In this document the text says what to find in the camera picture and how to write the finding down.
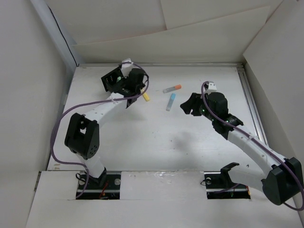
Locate purple cable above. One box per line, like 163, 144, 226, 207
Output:
201, 80, 304, 211
51, 62, 150, 198

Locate yellow highlighter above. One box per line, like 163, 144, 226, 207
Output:
142, 93, 150, 102

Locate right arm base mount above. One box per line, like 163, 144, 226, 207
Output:
200, 162, 251, 200

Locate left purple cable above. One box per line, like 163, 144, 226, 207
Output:
51, 62, 150, 198

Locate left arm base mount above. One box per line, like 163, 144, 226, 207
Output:
76, 170, 122, 200

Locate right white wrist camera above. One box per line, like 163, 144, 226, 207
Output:
204, 81, 217, 94

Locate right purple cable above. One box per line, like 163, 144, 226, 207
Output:
201, 80, 304, 211

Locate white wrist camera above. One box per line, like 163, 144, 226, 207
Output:
121, 58, 134, 78
204, 81, 217, 94

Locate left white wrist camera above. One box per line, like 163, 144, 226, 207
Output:
121, 58, 134, 78

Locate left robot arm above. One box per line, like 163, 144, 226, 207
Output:
64, 67, 148, 188

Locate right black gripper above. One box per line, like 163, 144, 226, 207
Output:
180, 93, 217, 122

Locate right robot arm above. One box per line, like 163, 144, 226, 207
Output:
180, 92, 304, 205

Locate orange capped highlighter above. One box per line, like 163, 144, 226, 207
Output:
163, 85, 182, 94

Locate blue capped highlighter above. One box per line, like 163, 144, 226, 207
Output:
166, 93, 176, 111

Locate black slotted organizer box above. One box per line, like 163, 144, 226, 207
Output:
101, 66, 126, 93

